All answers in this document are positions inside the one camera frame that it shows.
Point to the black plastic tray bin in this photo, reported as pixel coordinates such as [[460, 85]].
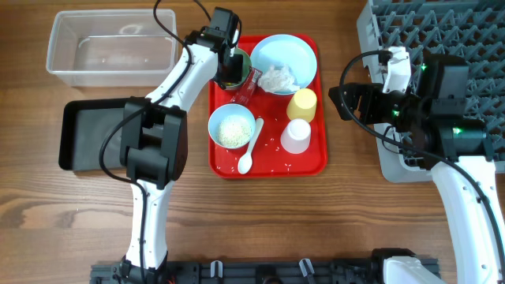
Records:
[[85, 125]]

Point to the green bowl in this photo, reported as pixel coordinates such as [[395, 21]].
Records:
[[246, 65]]

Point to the red serving tray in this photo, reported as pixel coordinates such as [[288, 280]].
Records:
[[269, 159]]

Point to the white tissue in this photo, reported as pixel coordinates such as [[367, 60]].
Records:
[[278, 80]]

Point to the light blue bowl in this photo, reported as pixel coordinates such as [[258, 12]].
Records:
[[222, 112]]

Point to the white rice pile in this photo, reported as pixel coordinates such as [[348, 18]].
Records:
[[234, 131]]

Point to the yellow plastic cup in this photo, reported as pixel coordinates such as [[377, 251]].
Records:
[[302, 105]]

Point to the red snack wrapper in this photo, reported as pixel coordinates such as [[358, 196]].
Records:
[[248, 88]]

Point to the clear plastic bin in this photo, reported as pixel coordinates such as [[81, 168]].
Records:
[[110, 48]]

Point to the light blue plate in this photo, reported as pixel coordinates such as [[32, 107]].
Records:
[[291, 50]]

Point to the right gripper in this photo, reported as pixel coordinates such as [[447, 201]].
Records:
[[371, 93]]

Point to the grey dishwasher rack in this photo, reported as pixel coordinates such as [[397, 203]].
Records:
[[473, 30]]

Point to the white plastic cup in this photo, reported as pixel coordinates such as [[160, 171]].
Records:
[[296, 136]]

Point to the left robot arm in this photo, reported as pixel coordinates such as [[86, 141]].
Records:
[[154, 140]]

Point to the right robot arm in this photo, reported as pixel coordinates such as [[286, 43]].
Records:
[[457, 150]]

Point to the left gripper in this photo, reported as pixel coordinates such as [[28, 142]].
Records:
[[237, 73]]

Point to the white plastic spoon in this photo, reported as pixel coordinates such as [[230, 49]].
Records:
[[246, 161]]

